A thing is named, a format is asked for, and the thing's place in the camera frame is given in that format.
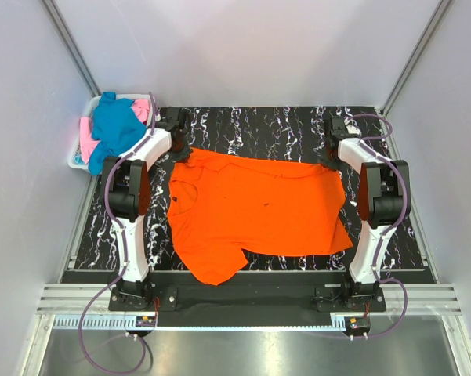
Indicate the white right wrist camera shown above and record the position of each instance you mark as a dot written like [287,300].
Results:
[353,129]

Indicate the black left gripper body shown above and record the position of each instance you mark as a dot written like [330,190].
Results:
[179,147]

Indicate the blue t shirt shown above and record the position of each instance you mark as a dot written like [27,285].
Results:
[115,127]

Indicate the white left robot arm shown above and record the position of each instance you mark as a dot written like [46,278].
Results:
[126,194]

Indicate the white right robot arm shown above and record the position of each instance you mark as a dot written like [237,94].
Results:
[383,202]

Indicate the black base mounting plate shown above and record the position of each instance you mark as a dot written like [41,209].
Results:
[249,299]

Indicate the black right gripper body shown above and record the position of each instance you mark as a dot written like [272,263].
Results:
[331,157]

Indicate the light blue garment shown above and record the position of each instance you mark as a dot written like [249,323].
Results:
[78,160]

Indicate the orange t shirt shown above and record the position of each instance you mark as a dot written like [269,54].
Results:
[224,205]

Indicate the pink t shirt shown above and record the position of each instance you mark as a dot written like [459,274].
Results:
[87,144]

